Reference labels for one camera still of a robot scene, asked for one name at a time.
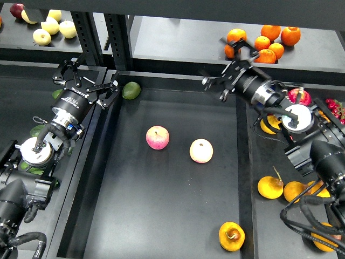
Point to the dark red apple on shelf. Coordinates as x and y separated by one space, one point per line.
16 10

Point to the yellow pear shelf front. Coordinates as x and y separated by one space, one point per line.
41 37

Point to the black tray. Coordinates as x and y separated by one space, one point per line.
266 234
160 203
26 90

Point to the orange front bottom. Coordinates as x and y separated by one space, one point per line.
266 56

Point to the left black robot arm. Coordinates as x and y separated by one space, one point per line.
27 181

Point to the orange right small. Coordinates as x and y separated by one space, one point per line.
278 50

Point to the orange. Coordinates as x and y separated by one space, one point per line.
229 51
236 35
266 56
290 35
272 32

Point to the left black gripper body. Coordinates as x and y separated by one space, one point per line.
75 100

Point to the green avocado lower pile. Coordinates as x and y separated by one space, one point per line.
24 166

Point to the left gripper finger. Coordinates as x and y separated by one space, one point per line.
101 94
66 74

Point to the red pomegranate fruit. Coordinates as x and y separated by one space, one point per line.
302 97

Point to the yellow pear upper right tray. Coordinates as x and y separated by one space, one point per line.
270 125

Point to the black right tray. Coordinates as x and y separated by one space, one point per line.
266 234

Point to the orange far left bottom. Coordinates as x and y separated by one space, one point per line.
229 51

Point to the orange far left top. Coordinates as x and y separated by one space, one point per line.
236 35

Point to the green avocado at tray corner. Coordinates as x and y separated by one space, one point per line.
131 90

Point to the pale yellow pink apple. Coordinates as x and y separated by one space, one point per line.
201 151

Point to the black centre tray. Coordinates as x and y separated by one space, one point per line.
160 203

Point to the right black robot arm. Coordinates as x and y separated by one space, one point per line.
315 141

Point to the yellow pear shelf middle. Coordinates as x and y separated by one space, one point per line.
50 25

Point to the yellow pear shelf top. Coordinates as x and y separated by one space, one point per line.
56 14

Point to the yellow pear under label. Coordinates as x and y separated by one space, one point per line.
29 17

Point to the yellow pear shelf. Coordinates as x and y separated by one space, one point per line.
67 29
50 25
56 14
41 37

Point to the black metal shelf upright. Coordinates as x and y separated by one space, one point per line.
105 39

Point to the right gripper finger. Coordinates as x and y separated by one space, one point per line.
224 80
243 51

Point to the orange top right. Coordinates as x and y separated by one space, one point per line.
290 35

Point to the yellow pear behind arm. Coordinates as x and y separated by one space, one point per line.
318 189

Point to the pink red apple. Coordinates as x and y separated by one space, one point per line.
157 137

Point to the green avocado left tray top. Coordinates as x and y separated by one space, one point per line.
56 93

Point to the orange small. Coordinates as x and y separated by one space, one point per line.
278 50
262 43

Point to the yellow pear shelf right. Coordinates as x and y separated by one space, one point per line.
67 29

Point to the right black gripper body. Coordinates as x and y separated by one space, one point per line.
246 81

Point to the orange top middle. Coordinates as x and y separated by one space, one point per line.
272 32

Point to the black left tray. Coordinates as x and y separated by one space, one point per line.
26 90

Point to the orange centre small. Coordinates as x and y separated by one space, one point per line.
262 43

